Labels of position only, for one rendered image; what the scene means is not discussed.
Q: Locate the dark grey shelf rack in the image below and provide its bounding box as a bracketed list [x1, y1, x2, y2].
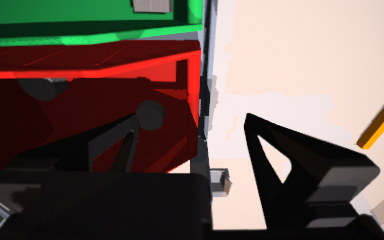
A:
[127, 0, 233, 204]

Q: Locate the red bin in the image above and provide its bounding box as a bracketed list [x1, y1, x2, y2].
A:
[0, 40, 200, 173]

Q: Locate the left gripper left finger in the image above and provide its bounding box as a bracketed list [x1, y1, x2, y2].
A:
[3, 113, 140, 172]

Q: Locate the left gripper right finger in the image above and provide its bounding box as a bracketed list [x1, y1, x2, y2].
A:
[244, 113, 381, 229]

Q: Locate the green open bin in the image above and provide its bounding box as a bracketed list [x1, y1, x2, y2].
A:
[0, 0, 203, 47]

